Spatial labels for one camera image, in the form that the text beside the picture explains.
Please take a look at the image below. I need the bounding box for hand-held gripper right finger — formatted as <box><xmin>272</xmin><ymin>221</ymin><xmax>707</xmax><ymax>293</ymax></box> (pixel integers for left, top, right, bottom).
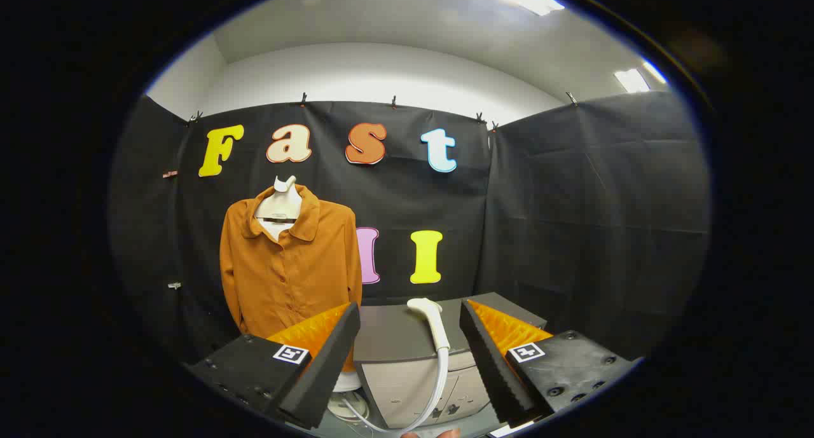
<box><xmin>459</xmin><ymin>299</ymin><xmax>642</xmax><ymax>429</ymax></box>

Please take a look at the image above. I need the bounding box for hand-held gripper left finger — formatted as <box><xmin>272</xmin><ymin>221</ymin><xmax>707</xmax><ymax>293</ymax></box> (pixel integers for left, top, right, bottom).
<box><xmin>183</xmin><ymin>301</ymin><xmax>361</xmax><ymax>430</ymax></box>

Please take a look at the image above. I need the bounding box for white garment steamer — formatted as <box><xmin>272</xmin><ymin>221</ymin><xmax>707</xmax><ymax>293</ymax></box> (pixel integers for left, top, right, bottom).
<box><xmin>331</xmin><ymin>297</ymin><xmax>451</xmax><ymax>435</ymax></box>

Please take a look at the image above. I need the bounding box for orange button-up shirt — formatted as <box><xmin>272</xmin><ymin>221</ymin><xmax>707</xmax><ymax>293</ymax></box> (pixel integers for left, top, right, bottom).
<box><xmin>219</xmin><ymin>184</ymin><xmax>363</xmax><ymax>338</ymax></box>

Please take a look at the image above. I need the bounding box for grey cabinet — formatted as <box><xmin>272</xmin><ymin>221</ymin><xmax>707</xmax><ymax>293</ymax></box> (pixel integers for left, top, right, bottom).
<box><xmin>353</xmin><ymin>292</ymin><xmax>548</xmax><ymax>430</ymax></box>

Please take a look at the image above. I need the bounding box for white mannequin torso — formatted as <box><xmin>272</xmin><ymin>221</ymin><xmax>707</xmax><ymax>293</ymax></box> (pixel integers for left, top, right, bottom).
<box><xmin>254</xmin><ymin>175</ymin><xmax>364</xmax><ymax>394</ymax></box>

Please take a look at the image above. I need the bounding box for black backdrop cloth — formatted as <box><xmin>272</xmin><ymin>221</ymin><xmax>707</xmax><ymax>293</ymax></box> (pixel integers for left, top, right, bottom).
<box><xmin>108</xmin><ymin>92</ymin><xmax>712</xmax><ymax>366</ymax></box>

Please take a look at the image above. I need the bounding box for small ceiling light panel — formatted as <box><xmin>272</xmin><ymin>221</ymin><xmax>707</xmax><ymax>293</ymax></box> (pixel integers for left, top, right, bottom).
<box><xmin>614</xmin><ymin>60</ymin><xmax>668</xmax><ymax>93</ymax></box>

